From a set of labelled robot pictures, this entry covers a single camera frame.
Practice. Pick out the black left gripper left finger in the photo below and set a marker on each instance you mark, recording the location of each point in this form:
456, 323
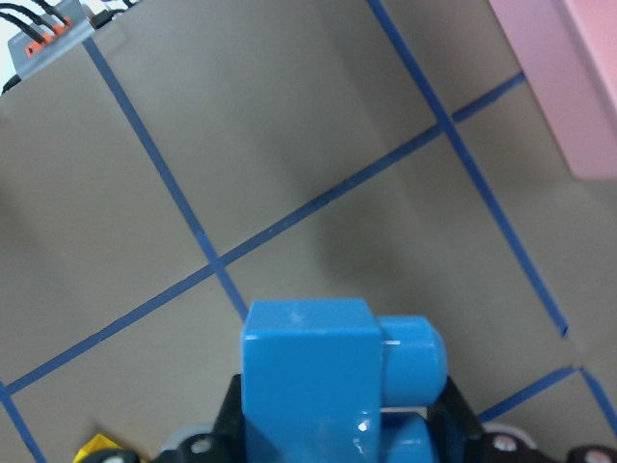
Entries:
229, 424

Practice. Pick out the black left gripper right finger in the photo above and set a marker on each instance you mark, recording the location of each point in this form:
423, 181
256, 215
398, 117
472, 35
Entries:
451, 419

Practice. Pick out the grey usb hub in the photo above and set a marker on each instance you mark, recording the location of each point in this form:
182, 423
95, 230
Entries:
30, 56

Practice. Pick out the yellow toy block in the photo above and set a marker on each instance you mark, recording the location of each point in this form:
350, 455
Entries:
100, 449

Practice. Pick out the pink plastic box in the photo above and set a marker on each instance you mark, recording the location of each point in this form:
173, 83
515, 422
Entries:
567, 50

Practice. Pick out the blue toy block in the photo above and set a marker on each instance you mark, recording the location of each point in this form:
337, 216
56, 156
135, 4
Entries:
329, 381

